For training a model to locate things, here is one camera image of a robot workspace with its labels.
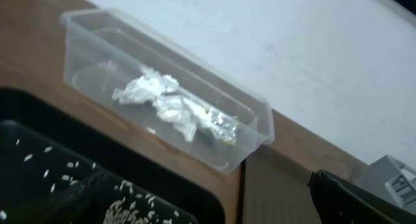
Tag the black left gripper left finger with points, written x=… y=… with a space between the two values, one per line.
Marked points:
x=83 y=202

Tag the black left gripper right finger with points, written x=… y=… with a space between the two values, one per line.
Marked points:
x=337 y=201

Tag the pile of white rice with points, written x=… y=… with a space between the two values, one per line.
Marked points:
x=34 y=171

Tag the white tissue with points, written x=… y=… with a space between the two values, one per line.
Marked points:
x=147 y=87
x=172 y=109

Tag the silver foil snack wrapper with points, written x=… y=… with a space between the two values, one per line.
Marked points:
x=220 y=126

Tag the black waste tray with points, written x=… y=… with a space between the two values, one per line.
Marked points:
x=25 y=117

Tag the grey dishwasher rack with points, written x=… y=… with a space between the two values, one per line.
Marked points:
x=391 y=180

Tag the dark brown serving tray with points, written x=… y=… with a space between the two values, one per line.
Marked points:
x=275 y=190

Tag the clear plastic bin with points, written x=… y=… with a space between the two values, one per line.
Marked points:
x=106 y=49

